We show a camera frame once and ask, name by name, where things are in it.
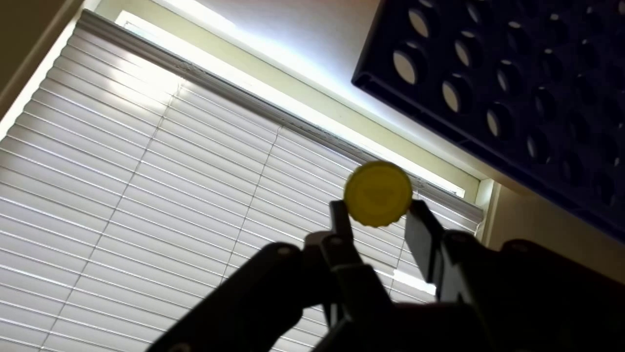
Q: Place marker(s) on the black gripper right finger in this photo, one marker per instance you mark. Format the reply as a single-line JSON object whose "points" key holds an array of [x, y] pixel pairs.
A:
{"points": [[519, 294]]}

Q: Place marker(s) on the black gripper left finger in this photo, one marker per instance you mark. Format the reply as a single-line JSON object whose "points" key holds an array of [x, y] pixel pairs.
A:
{"points": [[312, 280]]}

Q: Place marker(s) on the yellow game chip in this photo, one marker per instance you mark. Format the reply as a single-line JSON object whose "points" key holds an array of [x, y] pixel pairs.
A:
{"points": [[377, 194]]}

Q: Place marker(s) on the white window blind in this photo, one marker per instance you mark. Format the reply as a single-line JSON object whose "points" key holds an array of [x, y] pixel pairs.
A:
{"points": [[162, 215]]}

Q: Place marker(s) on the blue connect four frame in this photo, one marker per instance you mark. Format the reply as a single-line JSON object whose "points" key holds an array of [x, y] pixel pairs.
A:
{"points": [[519, 98]]}

